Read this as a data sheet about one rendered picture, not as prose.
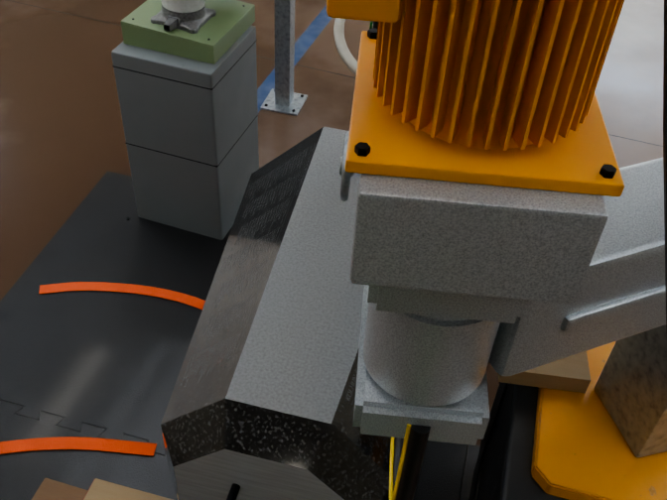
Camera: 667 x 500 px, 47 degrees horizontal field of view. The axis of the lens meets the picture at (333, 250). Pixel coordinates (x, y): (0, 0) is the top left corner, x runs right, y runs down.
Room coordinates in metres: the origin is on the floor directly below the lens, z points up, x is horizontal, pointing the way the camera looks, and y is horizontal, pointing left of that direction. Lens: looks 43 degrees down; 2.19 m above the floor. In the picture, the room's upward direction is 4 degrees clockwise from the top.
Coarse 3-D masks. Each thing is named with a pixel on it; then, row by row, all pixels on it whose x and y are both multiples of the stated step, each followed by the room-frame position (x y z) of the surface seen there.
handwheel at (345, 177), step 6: (348, 132) 1.32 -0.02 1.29; (342, 156) 1.31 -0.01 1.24; (342, 162) 1.25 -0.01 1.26; (342, 168) 1.24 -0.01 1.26; (342, 174) 1.23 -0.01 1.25; (348, 174) 1.23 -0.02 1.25; (342, 180) 1.23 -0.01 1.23; (348, 180) 1.23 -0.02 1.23; (342, 186) 1.23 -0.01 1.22; (348, 186) 1.23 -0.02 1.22; (342, 192) 1.23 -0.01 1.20; (348, 192) 1.29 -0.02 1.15; (342, 198) 1.23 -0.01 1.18
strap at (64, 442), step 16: (48, 288) 1.99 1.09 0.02; (64, 288) 2.00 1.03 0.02; (80, 288) 2.00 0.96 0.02; (96, 288) 2.01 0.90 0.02; (112, 288) 2.01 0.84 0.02; (128, 288) 2.02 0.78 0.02; (144, 288) 2.02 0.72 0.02; (160, 288) 2.03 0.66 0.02; (192, 304) 1.96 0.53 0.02; (0, 448) 1.29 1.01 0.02; (16, 448) 1.29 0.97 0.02; (32, 448) 1.29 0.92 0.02; (48, 448) 1.30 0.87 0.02; (64, 448) 1.30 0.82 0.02; (80, 448) 1.31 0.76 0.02; (96, 448) 1.31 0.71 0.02; (112, 448) 1.31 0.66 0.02; (128, 448) 1.32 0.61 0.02; (144, 448) 1.32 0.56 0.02
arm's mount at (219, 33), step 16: (160, 0) 2.70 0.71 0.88; (208, 0) 2.74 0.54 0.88; (224, 0) 2.76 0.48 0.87; (128, 16) 2.54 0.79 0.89; (144, 16) 2.56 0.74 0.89; (224, 16) 2.63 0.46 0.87; (240, 16) 2.64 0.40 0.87; (128, 32) 2.50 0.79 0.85; (144, 32) 2.48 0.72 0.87; (160, 32) 2.46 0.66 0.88; (176, 32) 2.47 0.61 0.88; (208, 32) 2.49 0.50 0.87; (224, 32) 2.51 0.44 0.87; (240, 32) 2.62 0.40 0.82; (144, 48) 2.48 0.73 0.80; (160, 48) 2.46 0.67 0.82; (176, 48) 2.44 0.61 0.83; (192, 48) 2.42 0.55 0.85; (208, 48) 2.41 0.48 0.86; (224, 48) 2.49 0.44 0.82
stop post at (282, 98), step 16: (288, 0) 3.39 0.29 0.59; (288, 16) 3.39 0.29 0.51; (288, 32) 3.39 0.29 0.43; (288, 48) 3.39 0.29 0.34; (288, 64) 3.39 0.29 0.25; (288, 80) 3.39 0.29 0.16; (272, 96) 3.47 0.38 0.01; (288, 96) 3.39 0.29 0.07; (304, 96) 3.49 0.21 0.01; (288, 112) 3.33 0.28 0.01
